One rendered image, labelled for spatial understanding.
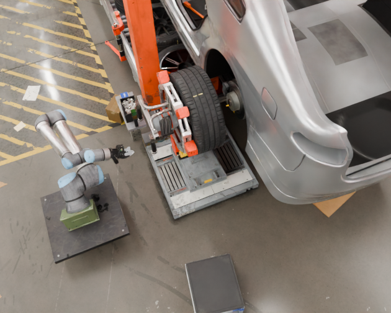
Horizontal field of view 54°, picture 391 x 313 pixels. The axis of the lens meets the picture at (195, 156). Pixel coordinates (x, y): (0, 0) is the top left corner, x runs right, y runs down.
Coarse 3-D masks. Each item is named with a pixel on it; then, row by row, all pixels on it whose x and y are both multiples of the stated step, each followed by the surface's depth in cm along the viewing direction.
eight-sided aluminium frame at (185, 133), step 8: (160, 88) 295; (168, 88) 278; (160, 96) 308; (168, 96) 274; (176, 96) 271; (176, 104) 267; (184, 120) 270; (176, 128) 319; (184, 136) 272; (176, 144) 311; (184, 152) 289
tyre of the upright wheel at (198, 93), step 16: (176, 80) 273; (192, 80) 272; (208, 80) 272; (192, 96) 266; (208, 96) 267; (192, 112) 265; (208, 112) 268; (192, 128) 272; (208, 128) 272; (224, 128) 277; (208, 144) 282
